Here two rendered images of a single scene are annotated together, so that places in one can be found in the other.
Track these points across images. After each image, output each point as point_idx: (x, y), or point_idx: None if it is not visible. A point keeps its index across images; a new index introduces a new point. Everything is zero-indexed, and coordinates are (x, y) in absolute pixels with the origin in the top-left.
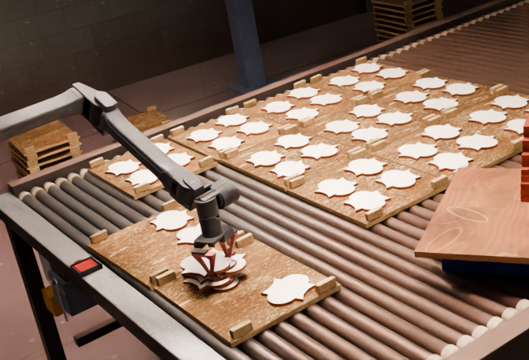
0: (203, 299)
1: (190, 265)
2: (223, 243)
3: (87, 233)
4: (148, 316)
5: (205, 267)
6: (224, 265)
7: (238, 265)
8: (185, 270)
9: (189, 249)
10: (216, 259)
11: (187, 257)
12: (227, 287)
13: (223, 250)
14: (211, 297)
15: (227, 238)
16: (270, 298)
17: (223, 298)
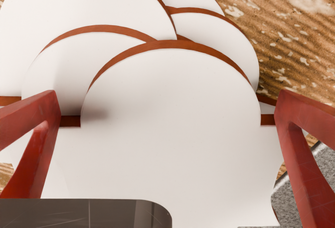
0: (286, 72)
1: (204, 226)
2: (19, 195)
3: None
4: (330, 183)
5: (312, 159)
6: (182, 69)
7: (78, 7)
8: (256, 222)
9: None
10: (123, 151)
11: None
12: (209, 3)
13: (51, 157)
14: (267, 50)
15: (68, 224)
16: None
17: None
